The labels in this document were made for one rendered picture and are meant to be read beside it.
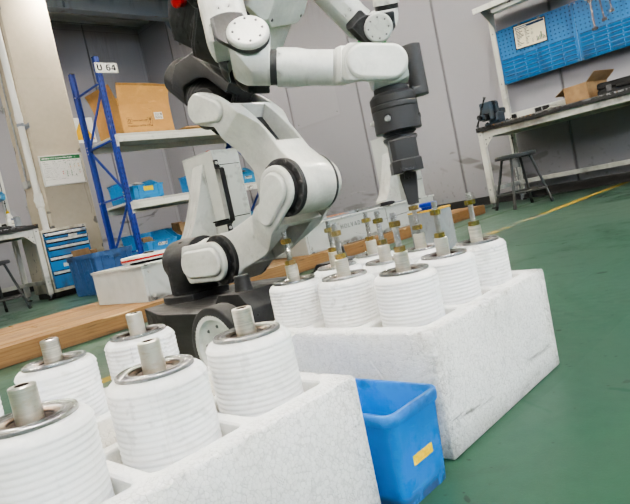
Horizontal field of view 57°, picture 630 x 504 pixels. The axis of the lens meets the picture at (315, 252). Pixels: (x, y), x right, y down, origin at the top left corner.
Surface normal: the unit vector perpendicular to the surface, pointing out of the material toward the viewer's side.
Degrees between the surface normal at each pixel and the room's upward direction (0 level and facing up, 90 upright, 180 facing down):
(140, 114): 89
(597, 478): 0
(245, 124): 112
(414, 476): 92
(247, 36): 62
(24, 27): 90
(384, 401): 88
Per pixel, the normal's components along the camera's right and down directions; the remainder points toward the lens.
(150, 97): 0.77, 0.11
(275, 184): -0.68, 0.20
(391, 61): 0.01, 0.07
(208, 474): 0.72, -0.10
